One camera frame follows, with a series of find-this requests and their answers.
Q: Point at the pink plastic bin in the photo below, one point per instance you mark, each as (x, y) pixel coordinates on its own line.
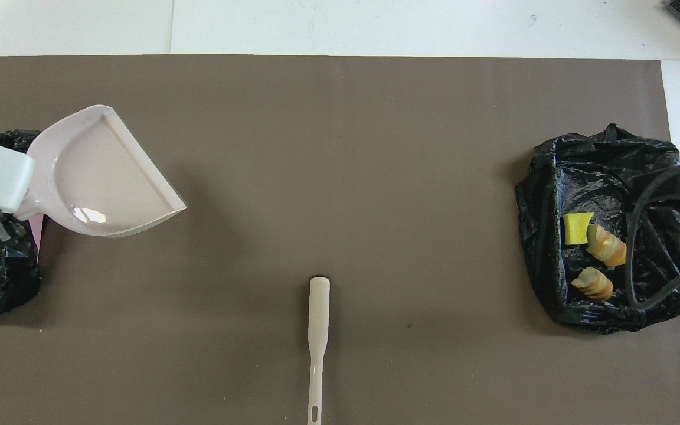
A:
(36, 230)

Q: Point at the beige croissant toy piece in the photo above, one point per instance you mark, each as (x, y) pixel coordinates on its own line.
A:
(592, 283)

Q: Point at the brown table mat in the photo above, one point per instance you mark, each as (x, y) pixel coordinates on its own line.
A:
(316, 147)

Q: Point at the beige plastic dustpan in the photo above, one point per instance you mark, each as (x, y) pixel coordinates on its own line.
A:
(104, 177)

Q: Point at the yellow sponge piece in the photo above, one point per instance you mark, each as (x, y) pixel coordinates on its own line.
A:
(576, 230)

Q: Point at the orange striped croissant toy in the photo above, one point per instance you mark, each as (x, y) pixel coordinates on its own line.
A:
(607, 247)

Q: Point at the beige hand brush black bristles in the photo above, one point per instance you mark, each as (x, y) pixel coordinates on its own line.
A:
(319, 307)

